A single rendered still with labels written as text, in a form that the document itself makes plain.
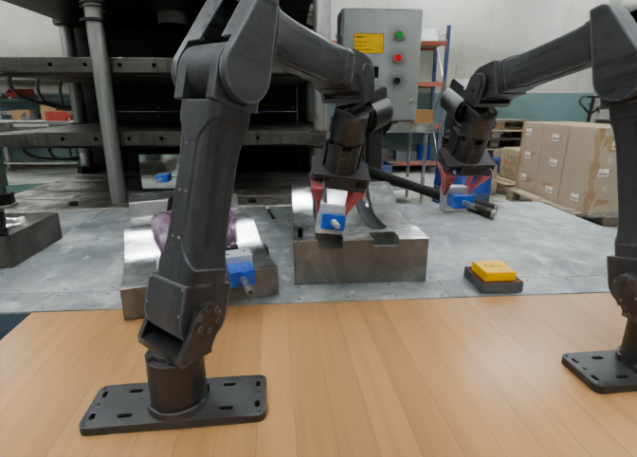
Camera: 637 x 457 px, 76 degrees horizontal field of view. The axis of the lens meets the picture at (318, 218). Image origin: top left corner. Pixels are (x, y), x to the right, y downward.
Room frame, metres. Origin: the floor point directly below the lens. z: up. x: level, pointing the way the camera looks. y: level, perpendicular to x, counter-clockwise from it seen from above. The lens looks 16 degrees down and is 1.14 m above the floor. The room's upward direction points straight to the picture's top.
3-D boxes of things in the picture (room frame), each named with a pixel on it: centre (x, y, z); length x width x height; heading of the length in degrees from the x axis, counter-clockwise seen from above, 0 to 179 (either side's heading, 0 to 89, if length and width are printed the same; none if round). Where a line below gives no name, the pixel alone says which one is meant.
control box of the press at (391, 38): (1.69, -0.23, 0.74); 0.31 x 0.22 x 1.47; 94
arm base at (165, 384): (0.40, 0.16, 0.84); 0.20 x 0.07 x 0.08; 96
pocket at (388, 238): (0.76, -0.13, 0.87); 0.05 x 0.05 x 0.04; 4
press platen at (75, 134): (1.82, 0.58, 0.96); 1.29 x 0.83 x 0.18; 94
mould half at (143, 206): (0.87, 0.29, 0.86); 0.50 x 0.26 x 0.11; 21
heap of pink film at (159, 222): (0.87, 0.28, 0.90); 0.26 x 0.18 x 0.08; 21
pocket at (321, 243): (0.75, -0.02, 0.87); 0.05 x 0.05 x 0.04; 4
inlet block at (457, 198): (0.85, -0.31, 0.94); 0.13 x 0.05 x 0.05; 4
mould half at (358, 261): (0.98, -0.07, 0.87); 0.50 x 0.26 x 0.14; 4
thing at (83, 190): (1.81, 0.59, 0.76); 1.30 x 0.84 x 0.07; 94
